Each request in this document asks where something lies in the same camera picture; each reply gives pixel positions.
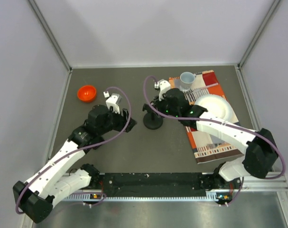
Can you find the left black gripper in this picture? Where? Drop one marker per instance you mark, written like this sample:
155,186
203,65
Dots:
122,120

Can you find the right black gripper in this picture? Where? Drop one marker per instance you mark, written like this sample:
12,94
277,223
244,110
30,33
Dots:
158,103

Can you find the black phone stand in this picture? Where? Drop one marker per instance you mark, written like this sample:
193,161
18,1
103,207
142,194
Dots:
151,120

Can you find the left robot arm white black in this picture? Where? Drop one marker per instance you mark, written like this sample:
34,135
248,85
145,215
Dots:
38,195

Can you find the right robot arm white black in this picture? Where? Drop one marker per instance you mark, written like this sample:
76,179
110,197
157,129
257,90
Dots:
211,114

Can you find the light blue cup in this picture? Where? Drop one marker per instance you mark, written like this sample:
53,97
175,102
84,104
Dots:
186,81

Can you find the white plate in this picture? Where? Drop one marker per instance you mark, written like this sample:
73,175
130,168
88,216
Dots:
217,105

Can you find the orange bowl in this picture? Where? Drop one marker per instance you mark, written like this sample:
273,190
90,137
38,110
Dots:
87,93

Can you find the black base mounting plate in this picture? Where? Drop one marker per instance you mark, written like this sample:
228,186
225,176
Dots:
183,184

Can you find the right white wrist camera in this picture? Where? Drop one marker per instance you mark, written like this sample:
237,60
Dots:
162,86

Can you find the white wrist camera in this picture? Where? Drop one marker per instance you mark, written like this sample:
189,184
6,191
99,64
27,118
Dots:
113,102
162,86

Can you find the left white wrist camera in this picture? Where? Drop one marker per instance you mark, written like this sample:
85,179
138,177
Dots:
113,102

